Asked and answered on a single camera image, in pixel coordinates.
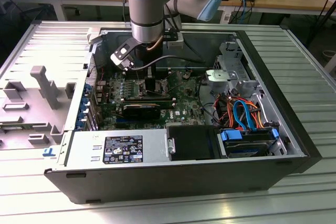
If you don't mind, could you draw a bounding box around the black camera cable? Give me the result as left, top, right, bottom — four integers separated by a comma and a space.
131, 39, 213, 70

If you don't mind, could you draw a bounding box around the black bay cover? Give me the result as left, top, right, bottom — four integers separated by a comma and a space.
167, 125, 220, 161

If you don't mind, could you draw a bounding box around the silver power supply unit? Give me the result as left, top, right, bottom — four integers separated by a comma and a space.
62, 129, 169, 167

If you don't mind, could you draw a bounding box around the metal socket cover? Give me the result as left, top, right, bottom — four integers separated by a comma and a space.
162, 70, 185, 90

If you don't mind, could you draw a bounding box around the black PC case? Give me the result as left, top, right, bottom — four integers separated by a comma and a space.
43, 26, 323, 205

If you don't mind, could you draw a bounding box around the black RAM slot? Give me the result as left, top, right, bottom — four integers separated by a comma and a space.
131, 69, 172, 73
122, 71, 173, 76
122, 97, 176, 101
122, 73, 173, 78
123, 101, 177, 105
122, 99, 176, 103
135, 66, 172, 71

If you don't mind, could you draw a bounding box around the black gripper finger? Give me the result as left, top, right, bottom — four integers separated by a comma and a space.
144, 62, 158, 93

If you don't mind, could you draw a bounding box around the silver drive cage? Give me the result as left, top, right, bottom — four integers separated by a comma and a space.
213, 40, 260, 96

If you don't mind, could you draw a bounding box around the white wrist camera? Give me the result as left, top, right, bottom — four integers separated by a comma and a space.
109, 37, 136, 72

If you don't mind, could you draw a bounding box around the copper coloured hose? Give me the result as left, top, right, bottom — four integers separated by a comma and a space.
146, 36, 164, 51

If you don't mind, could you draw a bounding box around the CPU socket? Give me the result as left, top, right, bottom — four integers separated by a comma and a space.
138, 77, 170, 97

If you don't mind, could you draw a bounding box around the hard disk in blue carrier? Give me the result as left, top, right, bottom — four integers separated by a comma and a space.
217, 128, 279, 158

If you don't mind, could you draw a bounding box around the green motherboard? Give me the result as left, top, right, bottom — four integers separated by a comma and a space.
96, 69, 218, 132

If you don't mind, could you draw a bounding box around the black graphics card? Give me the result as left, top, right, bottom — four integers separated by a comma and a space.
122, 102, 161, 120

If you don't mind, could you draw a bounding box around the blue wire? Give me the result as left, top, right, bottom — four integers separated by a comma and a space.
232, 99, 260, 133

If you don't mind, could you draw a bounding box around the black power supply label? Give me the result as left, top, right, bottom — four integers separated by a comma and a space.
104, 136, 144, 164

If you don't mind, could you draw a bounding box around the silver latch plate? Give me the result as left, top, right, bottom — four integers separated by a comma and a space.
167, 137, 176, 154

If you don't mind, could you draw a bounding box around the grey parts rack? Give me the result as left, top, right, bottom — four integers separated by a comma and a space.
0, 65, 77, 151

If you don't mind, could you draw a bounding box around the green RAM stick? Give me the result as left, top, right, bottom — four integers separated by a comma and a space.
0, 125, 26, 132

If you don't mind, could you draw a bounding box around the silver metal bracket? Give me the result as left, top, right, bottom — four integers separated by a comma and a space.
204, 68, 233, 94

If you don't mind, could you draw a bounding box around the orange wire bundle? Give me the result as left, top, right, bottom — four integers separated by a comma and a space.
214, 94, 266, 130

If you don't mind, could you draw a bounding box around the black wire loop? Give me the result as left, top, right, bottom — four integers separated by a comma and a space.
197, 76, 220, 126

